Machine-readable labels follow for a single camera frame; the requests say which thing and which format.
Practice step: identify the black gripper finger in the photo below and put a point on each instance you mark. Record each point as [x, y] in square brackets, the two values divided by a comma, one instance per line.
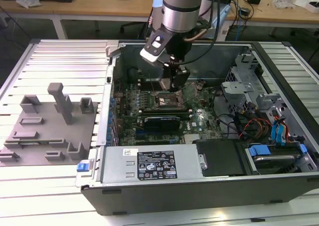
[166, 67]
[180, 77]

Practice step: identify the silver CPU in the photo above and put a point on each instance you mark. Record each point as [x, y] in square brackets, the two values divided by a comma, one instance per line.
[165, 84]

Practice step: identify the thin metal locking lever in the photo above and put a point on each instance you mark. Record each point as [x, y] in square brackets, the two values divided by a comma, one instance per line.
[152, 82]
[187, 100]

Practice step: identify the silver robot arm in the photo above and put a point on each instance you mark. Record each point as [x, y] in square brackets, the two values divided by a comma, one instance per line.
[182, 9]

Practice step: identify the CPU socket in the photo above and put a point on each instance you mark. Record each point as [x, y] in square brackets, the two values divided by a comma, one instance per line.
[167, 101]

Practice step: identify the round coin battery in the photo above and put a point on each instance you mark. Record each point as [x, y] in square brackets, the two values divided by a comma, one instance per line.
[199, 86]

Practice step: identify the black RAM slot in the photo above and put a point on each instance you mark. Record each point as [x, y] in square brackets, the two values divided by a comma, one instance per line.
[164, 112]
[145, 80]
[164, 107]
[145, 85]

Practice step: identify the black graphics card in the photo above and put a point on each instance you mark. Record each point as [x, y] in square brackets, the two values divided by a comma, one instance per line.
[162, 123]

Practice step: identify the green motherboard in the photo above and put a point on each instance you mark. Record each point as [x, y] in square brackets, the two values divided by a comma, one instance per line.
[204, 126]

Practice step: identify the metal disk bay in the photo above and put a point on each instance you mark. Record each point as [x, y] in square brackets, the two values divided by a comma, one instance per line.
[235, 86]

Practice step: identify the silver chipset heatsink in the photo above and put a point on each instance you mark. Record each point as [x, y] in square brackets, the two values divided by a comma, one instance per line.
[191, 139]

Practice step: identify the small transformer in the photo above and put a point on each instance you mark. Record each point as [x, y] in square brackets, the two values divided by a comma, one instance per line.
[244, 11]

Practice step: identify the black plastic drive cover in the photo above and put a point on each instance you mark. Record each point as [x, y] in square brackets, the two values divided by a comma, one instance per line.
[219, 158]

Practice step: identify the wooden desk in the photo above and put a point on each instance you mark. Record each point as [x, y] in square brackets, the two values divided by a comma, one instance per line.
[87, 7]

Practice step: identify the grey power supply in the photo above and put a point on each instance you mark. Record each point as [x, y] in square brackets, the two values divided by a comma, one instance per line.
[117, 166]

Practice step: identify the clear plastic bags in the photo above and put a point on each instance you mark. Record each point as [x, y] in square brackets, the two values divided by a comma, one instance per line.
[284, 0]

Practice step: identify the black PC case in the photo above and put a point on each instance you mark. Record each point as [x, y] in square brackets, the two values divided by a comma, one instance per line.
[174, 198]

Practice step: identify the hard disk blue carrier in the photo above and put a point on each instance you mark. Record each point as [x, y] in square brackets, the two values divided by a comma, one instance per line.
[274, 162]

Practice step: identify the blue case latch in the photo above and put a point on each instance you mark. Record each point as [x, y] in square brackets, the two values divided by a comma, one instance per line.
[83, 167]

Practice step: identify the grey parts rack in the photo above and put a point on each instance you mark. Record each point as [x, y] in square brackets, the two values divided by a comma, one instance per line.
[49, 133]

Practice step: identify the white carton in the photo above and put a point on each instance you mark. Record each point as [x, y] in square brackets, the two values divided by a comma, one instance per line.
[311, 6]

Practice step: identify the white crumpled bag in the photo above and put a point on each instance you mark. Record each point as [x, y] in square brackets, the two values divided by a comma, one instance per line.
[27, 1]

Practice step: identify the green RAM stick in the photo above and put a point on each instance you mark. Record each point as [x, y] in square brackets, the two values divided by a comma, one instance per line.
[32, 143]

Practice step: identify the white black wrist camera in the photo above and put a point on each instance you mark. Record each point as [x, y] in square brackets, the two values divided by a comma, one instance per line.
[154, 45]

